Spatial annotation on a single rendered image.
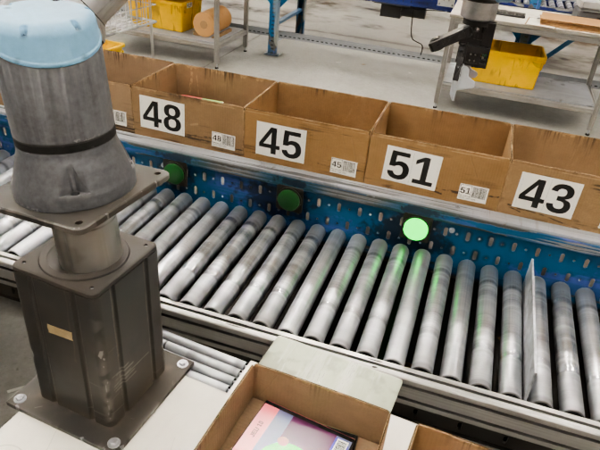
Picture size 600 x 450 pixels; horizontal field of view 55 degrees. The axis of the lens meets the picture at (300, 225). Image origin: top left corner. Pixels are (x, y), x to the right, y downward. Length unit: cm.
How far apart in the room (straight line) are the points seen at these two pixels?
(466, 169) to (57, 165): 113
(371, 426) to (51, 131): 76
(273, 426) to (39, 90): 71
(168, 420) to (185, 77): 134
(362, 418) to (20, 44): 84
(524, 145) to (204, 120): 101
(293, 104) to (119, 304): 119
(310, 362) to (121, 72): 142
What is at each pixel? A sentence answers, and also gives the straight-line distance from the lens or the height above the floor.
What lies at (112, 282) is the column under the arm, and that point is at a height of 107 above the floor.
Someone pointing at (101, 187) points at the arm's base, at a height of 125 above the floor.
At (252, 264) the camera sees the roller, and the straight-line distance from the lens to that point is 161.
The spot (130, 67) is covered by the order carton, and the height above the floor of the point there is 100.
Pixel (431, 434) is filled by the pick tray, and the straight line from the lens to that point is 113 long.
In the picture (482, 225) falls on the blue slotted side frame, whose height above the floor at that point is 87.
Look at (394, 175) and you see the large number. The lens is 173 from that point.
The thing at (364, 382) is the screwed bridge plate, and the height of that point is 75.
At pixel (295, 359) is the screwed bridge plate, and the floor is 75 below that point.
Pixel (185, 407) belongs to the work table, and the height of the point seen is 75.
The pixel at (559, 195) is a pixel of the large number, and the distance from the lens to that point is 173.
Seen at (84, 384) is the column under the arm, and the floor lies 85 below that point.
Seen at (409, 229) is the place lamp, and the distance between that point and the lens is 171.
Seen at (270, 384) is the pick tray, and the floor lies 81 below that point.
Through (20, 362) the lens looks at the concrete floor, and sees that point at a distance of 250.
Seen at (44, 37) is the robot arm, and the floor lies 146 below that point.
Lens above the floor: 168
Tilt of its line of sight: 32 degrees down
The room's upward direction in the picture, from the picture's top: 5 degrees clockwise
